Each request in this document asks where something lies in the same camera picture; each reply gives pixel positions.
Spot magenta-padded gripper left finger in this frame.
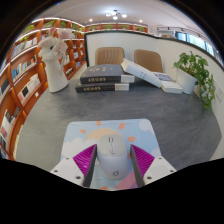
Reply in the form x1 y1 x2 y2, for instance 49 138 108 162
49 143 98 188

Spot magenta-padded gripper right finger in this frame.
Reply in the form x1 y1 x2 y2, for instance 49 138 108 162
129 143 177 188

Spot white computer mouse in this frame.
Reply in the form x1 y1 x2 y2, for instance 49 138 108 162
96 134 130 180

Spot sun-print pastel mouse pad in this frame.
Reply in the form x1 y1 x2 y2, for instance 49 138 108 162
60 118 163 191

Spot blue and white book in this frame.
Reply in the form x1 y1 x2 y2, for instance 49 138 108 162
153 72 184 95

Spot white vase with pink flowers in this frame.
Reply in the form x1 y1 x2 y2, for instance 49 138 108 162
37 27 76 94

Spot green plant in white pot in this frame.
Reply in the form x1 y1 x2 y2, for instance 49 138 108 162
173 50 217 109

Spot large white book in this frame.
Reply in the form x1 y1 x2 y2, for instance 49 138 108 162
120 58 164 89

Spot thick black hardcover book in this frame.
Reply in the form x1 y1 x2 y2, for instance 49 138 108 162
79 63 136 85

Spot orange wooden shelf unit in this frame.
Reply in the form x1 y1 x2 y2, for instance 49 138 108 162
0 17 149 161

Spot tan upholstered chair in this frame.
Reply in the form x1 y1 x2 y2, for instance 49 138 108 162
133 49 164 74
94 46 126 66

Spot recessed ceiling lights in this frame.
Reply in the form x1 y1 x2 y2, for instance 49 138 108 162
89 17 144 24

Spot globe ceiling lamp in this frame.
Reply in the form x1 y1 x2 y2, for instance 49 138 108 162
105 9 128 21

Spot white wall socket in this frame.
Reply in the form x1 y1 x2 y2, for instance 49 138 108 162
214 81 224 103

